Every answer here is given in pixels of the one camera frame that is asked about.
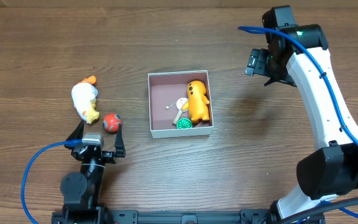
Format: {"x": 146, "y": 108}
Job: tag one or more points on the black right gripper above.
{"x": 278, "y": 78}

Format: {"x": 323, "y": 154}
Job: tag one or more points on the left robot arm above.
{"x": 81, "y": 190}

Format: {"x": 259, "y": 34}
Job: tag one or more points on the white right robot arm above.
{"x": 299, "y": 56}

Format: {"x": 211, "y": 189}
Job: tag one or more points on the white box with pink inside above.
{"x": 165, "y": 89}

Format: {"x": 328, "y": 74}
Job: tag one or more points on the red and grey ball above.
{"x": 112, "y": 122}

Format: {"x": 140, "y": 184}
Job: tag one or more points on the green round toy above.
{"x": 184, "y": 123}

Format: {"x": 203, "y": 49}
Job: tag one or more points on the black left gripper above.
{"x": 105, "y": 155}

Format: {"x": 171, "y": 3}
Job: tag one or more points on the small wooden rattle drum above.
{"x": 179, "y": 104}

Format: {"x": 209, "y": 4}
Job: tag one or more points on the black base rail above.
{"x": 244, "y": 216}

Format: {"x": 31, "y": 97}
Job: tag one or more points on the orange dog figurine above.
{"x": 197, "y": 104}

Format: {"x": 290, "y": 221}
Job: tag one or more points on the white and yellow chick plush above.
{"x": 84, "y": 96}

